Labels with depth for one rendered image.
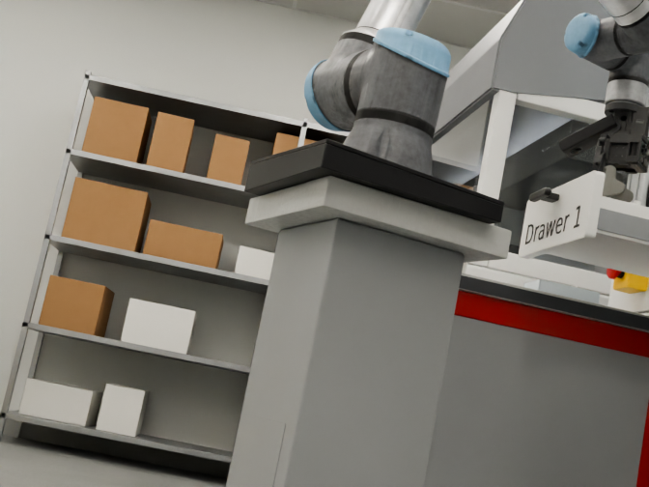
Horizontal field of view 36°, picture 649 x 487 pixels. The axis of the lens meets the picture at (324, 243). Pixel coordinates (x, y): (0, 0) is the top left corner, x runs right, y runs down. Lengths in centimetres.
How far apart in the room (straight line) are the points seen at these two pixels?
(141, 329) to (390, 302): 413
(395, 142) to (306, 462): 45
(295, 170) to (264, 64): 488
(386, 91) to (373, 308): 31
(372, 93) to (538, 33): 136
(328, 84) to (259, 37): 468
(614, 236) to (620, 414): 39
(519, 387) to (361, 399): 58
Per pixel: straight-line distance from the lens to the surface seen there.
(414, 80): 143
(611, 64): 196
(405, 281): 134
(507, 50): 271
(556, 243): 173
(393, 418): 133
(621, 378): 192
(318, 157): 124
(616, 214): 167
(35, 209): 605
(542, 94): 271
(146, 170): 548
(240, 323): 586
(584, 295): 200
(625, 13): 181
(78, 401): 552
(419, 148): 141
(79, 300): 549
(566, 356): 188
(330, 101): 154
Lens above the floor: 48
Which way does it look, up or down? 9 degrees up
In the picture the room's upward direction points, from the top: 11 degrees clockwise
